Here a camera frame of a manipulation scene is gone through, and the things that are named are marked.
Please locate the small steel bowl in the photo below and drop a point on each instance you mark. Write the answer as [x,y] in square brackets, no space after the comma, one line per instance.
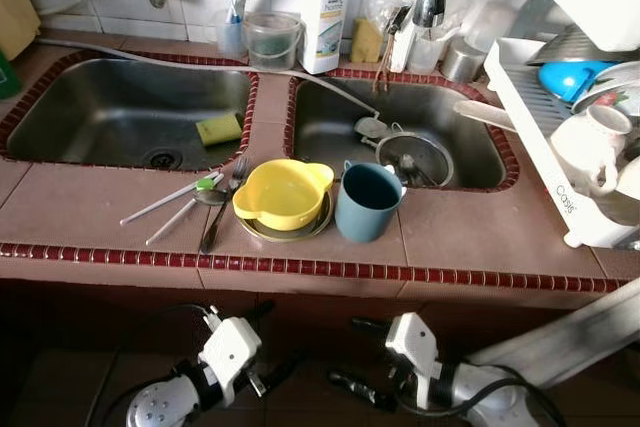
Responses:
[300,235]

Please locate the yellow plastic bowl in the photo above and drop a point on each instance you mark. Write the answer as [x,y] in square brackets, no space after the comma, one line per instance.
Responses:
[283,192]

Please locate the teal plastic cup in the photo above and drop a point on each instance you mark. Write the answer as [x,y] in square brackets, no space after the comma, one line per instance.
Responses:
[365,202]

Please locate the steel spoon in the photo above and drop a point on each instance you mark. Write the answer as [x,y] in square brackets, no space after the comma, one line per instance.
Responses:
[212,196]

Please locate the white chopstick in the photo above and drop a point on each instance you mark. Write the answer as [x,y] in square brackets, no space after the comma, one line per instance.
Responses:
[165,202]
[170,226]

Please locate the steel fork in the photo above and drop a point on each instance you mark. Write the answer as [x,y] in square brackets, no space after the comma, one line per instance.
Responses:
[238,175]

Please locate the green chopstick clip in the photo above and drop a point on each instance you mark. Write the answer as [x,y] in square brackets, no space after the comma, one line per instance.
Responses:
[207,184]

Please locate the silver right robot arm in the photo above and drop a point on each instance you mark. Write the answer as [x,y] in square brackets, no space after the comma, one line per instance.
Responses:
[470,392]

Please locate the grey slanted bar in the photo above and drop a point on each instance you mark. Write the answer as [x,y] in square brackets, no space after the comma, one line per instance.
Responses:
[570,337]

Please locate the white sink plug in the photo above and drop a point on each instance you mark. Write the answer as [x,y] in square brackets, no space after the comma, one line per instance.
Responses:
[370,128]

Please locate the white dish rack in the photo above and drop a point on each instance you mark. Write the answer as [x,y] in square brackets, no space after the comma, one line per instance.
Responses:
[560,197]

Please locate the brown hanging brush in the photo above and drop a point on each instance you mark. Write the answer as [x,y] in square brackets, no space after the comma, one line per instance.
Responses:
[384,62]

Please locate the large white bowl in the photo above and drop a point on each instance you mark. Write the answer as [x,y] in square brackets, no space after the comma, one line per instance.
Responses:
[630,179]

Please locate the clear plastic pail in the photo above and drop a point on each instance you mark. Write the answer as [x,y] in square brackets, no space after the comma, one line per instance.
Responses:
[272,42]

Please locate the white plastic holder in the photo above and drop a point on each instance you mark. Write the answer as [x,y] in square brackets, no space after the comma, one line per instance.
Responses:
[403,52]

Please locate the clear toothbrush cup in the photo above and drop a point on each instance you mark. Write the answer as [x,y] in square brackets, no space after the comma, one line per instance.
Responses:
[230,39]

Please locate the small steel cup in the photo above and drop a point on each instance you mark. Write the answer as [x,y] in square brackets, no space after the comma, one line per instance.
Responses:
[462,62]

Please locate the white plastic cup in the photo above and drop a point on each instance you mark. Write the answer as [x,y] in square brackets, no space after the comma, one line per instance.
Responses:
[428,52]

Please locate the yellow scouring sponge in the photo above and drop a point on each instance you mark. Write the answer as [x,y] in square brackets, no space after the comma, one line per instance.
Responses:
[366,44]

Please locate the white detergent bottle yellow cap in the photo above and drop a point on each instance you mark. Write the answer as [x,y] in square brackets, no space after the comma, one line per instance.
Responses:
[325,17]

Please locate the blue plastic bowl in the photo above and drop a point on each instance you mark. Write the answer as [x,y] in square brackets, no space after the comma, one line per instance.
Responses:
[565,80]

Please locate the white floral bowl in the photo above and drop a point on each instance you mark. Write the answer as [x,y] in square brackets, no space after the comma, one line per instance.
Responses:
[620,87]

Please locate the grey steel dish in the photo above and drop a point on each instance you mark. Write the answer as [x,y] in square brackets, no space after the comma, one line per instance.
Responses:
[560,47]

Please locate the beige water purifier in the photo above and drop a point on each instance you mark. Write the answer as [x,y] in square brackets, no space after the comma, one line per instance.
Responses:
[15,12]

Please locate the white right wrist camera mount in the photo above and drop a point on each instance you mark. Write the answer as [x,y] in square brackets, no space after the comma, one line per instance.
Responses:
[412,342]

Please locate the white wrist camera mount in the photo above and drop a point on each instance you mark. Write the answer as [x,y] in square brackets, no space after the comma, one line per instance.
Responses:
[230,347]
[412,342]

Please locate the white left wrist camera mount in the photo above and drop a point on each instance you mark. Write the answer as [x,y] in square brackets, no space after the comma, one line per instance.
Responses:
[230,347]

